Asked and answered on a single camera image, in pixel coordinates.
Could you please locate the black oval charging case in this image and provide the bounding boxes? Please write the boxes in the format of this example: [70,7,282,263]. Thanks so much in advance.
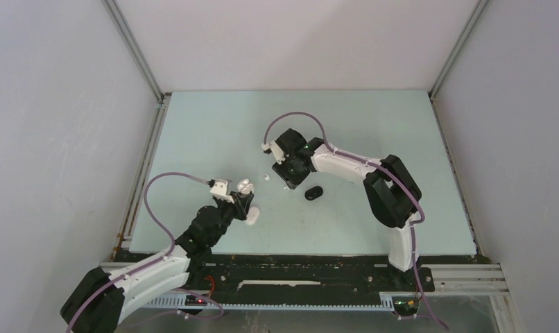
[304,185,324,201]

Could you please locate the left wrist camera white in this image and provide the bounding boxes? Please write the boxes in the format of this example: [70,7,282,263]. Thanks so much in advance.
[209,178,234,203]

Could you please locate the blue-grey cable duct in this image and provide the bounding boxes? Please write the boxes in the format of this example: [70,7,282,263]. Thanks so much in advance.
[146,293,397,312]

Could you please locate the white square charging case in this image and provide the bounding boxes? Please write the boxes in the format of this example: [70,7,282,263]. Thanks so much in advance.
[237,178,254,195]

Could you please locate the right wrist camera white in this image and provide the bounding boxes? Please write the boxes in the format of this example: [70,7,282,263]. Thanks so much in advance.
[261,141,286,164]

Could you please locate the right aluminium frame post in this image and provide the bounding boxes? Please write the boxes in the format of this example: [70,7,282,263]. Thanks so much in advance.
[428,0,492,254]

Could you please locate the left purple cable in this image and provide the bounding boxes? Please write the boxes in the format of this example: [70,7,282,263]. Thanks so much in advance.
[65,172,214,333]

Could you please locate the aluminium frame post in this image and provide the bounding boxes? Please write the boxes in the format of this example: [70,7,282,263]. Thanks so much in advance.
[428,0,492,254]
[102,1,164,240]

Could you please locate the left aluminium frame post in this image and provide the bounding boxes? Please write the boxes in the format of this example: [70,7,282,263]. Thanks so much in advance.
[102,1,164,240]

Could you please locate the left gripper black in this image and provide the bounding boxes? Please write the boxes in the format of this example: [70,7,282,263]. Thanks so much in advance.
[208,190,252,246]

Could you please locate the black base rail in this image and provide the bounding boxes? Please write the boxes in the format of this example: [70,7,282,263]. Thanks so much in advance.
[114,250,434,309]

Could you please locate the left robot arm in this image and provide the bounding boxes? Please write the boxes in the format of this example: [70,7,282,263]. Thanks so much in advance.
[60,192,255,332]

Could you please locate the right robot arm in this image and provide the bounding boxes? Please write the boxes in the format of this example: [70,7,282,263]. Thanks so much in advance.
[261,128,424,290]

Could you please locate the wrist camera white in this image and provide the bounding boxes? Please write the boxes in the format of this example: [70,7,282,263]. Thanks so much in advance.
[261,141,286,164]
[209,178,234,203]

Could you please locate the white oval charging case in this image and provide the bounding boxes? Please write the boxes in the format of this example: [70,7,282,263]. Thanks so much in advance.
[245,206,261,225]

